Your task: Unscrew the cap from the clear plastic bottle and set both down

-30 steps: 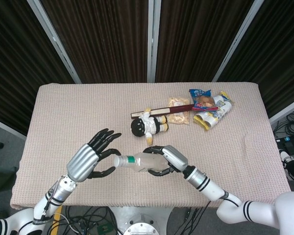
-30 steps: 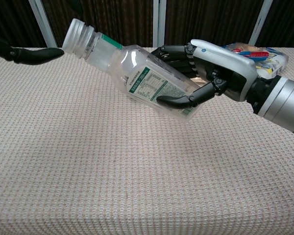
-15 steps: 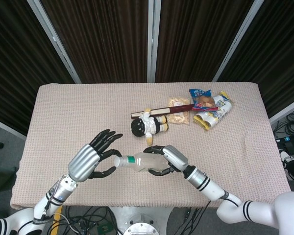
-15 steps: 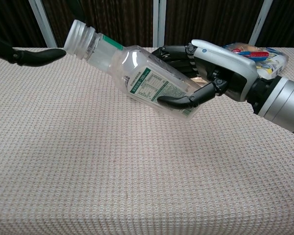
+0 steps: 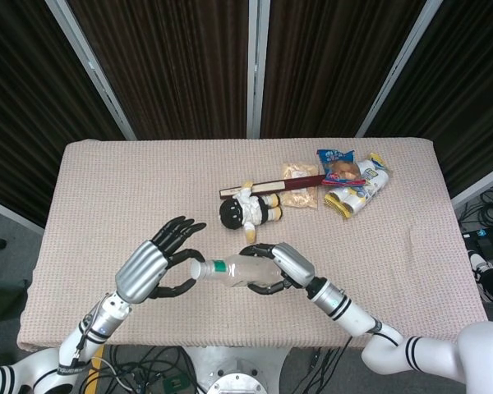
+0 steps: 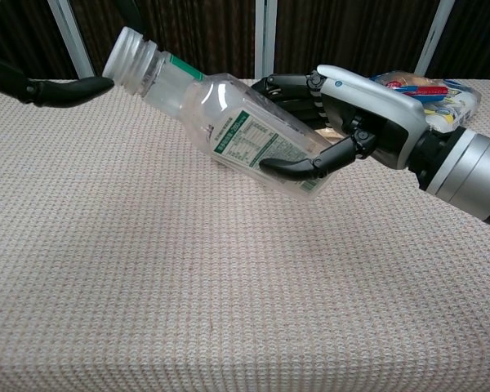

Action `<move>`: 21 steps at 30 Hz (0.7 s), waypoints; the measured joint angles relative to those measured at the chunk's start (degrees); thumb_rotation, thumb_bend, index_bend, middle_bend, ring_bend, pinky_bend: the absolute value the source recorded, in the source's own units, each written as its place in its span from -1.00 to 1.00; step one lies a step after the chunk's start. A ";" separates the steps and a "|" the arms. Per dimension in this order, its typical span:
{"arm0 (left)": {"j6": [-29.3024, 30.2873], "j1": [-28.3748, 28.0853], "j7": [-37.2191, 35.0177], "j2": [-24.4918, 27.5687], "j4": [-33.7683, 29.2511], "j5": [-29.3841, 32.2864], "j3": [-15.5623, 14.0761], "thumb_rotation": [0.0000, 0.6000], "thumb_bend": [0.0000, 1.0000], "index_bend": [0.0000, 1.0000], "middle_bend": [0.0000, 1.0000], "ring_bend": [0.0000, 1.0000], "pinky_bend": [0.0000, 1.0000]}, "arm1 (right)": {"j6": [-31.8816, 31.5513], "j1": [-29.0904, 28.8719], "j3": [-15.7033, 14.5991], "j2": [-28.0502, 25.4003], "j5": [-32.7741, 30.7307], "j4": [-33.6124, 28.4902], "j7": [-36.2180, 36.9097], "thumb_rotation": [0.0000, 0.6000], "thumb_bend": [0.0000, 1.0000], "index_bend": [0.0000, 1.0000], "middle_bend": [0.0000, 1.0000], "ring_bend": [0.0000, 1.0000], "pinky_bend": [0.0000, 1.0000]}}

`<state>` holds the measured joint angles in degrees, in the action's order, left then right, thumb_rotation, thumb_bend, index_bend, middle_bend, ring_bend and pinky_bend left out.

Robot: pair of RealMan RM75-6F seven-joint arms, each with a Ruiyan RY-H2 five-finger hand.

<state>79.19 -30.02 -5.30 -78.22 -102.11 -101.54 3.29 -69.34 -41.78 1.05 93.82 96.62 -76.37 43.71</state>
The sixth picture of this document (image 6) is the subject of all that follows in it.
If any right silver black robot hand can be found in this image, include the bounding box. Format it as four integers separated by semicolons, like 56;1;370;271
251;64;429;180

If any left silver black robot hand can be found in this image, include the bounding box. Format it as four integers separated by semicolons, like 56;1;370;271
0;51;116;109

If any translucent white bottle cap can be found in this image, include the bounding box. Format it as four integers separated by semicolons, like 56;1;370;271
102;26;159;97

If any transparent plastic bottle green label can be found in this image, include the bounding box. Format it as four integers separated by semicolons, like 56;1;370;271
140;47;341;202

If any beige cloth-covered table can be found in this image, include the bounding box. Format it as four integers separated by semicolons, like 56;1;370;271
0;78;490;392

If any blue bread snack bag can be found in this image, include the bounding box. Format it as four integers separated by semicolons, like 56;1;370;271
369;69;451;104

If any yellow white tape roll pack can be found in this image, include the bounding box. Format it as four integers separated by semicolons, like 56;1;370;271
422;79;483;134

